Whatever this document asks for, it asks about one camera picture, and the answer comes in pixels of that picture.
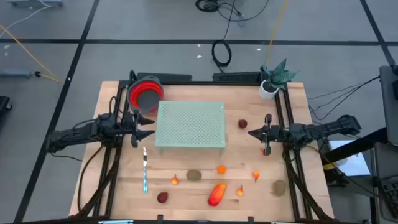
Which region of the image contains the silver metal plate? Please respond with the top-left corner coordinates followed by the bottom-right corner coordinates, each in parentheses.
top-left (98, 219), bottom-right (135, 224)

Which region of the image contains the knife with blue handle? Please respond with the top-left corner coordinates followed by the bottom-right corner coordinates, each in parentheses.
top-left (142, 146), bottom-right (149, 195)

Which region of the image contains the black keyboard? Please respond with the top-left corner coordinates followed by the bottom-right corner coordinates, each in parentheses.
top-left (379, 175), bottom-right (398, 205)

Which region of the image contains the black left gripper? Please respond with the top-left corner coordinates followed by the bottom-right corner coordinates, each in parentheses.
top-left (121, 108), bottom-right (156, 149)

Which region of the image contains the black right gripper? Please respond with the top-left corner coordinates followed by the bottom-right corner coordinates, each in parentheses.
top-left (248, 113), bottom-right (286, 156)

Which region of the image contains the white paper sheet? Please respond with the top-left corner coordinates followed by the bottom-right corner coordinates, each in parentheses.
top-left (328, 139), bottom-right (371, 177)

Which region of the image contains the red collapsible colander grey rim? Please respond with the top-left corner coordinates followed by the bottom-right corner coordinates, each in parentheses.
top-left (127, 75), bottom-right (164, 115)

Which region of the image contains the brown kiwi fruit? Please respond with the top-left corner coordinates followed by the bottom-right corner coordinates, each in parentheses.
top-left (185, 169), bottom-right (203, 182)
top-left (272, 179), bottom-right (287, 197)

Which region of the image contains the red orange mango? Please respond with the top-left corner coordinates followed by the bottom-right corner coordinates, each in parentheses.
top-left (207, 182), bottom-right (228, 207)

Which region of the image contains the black rectangular box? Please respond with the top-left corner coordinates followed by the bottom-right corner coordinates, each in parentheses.
top-left (212, 71), bottom-right (263, 83)
top-left (136, 72), bottom-right (193, 83)

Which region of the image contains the black coiled floor cable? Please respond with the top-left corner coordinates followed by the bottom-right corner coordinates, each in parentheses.
top-left (211, 0), bottom-right (237, 69)

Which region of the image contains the black chair base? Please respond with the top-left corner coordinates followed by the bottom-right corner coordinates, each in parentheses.
top-left (0, 95), bottom-right (13, 112)

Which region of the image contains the green plant in white pot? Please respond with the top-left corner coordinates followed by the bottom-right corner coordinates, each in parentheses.
top-left (258, 58), bottom-right (300, 101)

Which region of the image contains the black metal beam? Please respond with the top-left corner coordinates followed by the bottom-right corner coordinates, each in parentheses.
top-left (322, 126), bottom-right (389, 162)

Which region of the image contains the white floor cable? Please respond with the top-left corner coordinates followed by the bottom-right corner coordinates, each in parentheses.
top-left (0, 3), bottom-right (53, 31)

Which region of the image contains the yellow hanging cable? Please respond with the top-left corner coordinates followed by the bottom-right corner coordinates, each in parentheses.
top-left (0, 24), bottom-right (61, 83)
top-left (264, 0), bottom-right (290, 66)

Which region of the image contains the green perforated metal rack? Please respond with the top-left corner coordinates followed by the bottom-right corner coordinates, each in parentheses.
top-left (154, 101), bottom-right (227, 156)

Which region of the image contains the black aluminium frame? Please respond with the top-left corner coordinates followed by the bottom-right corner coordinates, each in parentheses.
top-left (73, 70), bottom-right (335, 223)

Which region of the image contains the black cable bundle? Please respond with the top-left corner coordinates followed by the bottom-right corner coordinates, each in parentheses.
top-left (195, 0), bottom-right (271, 23)

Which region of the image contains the grey cabinet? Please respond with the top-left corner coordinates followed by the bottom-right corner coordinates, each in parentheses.
top-left (379, 64), bottom-right (398, 146)

